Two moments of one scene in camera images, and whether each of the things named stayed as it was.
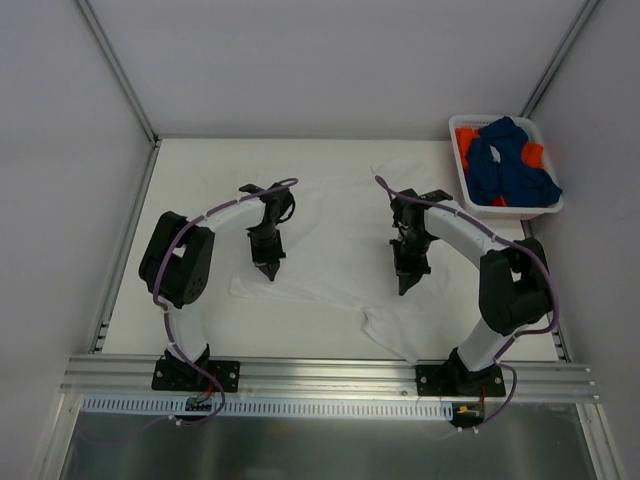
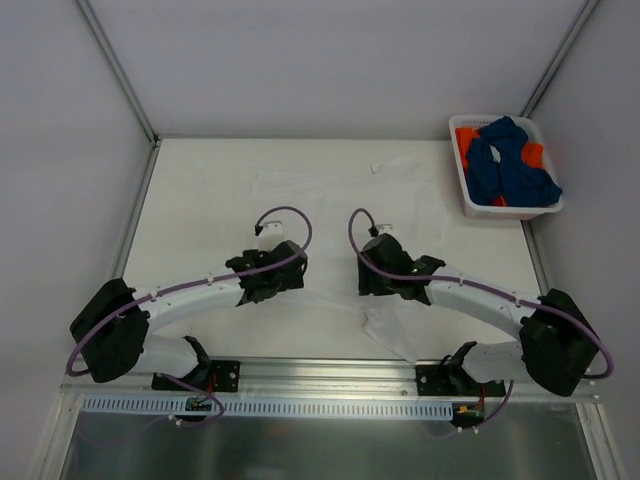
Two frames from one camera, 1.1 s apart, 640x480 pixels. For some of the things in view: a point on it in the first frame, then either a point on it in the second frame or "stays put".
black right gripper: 410,263 to 373,270
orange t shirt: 533,155 stays put
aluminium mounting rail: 132,377 stays put
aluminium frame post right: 559,58 stays put
